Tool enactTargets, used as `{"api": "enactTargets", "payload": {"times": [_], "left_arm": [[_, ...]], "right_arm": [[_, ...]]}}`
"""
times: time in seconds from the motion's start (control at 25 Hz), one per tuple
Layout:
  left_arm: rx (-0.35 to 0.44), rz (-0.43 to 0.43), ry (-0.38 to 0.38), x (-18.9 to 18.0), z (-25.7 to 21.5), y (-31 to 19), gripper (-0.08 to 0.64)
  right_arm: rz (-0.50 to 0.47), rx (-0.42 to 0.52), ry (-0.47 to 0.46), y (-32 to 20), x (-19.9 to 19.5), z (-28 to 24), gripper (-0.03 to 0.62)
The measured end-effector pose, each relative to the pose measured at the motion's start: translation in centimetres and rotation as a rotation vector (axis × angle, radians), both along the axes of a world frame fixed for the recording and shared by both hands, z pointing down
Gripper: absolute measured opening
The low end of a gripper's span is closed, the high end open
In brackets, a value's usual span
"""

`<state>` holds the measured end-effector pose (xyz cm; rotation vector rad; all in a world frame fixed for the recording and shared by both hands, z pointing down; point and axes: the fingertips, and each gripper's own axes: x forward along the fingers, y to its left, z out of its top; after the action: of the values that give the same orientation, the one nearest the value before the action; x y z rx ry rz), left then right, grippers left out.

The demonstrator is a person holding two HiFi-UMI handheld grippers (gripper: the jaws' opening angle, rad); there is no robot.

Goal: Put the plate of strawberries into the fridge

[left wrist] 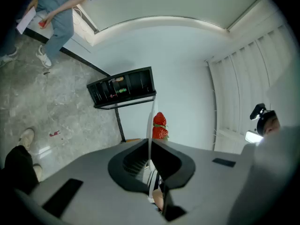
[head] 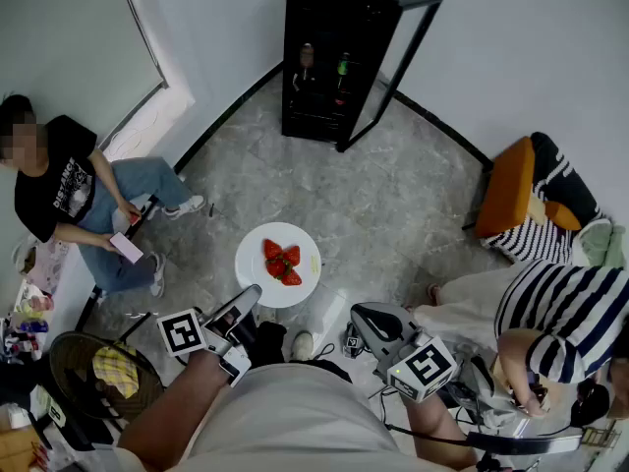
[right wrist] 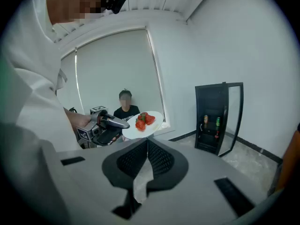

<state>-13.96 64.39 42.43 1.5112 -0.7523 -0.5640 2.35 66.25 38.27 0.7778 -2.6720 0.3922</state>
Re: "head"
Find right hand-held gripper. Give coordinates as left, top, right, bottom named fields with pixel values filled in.
left=349, top=302, right=459, bottom=404

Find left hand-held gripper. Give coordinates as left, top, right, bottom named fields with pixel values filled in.
left=156, top=283, right=264, bottom=388

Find white plate of strawberries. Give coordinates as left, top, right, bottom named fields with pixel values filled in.
left=234, top=221, right=323, bottom=310

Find black fridge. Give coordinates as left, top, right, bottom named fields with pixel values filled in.
left=280, top=0, right=444, bottom=154

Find person's left forearm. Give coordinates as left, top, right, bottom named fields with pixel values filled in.
left=116, top=348, right=238, bottom=463

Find person's right forearm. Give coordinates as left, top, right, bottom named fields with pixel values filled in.
left=403, top=389, right=479, bottom=472

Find person's black trousers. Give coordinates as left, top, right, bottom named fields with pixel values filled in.
left=248, top=320, right=354, bottom=384

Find person's white shoe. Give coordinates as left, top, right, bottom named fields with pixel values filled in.
left=290, top=330, right=315, bottom=363

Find black silver bar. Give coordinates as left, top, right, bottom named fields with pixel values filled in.
left=384, top=421, right=585, bottom=457

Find pink phone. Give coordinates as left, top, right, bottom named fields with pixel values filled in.
left=108, top=231, right=145, bottom=266

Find person's white shirt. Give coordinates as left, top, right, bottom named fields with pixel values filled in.
left=113, top=361, right=420, bottom=472

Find yellow plaid cloth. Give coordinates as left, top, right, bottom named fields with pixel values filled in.
left=91, top=343, right=141, bottom=401

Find black headphones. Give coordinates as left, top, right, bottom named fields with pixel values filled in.
left=569, top=376, right=612, bottom=428

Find black white striped blanket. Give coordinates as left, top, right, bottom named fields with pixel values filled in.
left=480, top=131, right=613, bottom=266

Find black mesh basket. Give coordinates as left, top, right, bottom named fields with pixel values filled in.
left=48, top=330, right=166, bottom=421

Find orange chair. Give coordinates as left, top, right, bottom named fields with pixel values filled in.
left=461, top=136, right=538, bottom=240

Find pink patterned bag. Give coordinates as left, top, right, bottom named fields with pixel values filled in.
left=23, top=235, right=71, bottom=295

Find orange cushion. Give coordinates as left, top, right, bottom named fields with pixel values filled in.
left=543, top=200, right=584, bottom=232

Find light green cloth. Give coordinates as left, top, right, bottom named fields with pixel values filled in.
left=571, top=217, right=629, bottom=270

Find pile of colourful packets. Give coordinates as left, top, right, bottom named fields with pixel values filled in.
left=0, top=281, right=56, bottom=364

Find brown bottle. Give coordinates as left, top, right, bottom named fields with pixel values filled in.
left=299, top=42, right=316, bottom=83

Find green bottle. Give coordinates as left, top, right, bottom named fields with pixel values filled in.
left=336, top=51, right=352, bottom=90

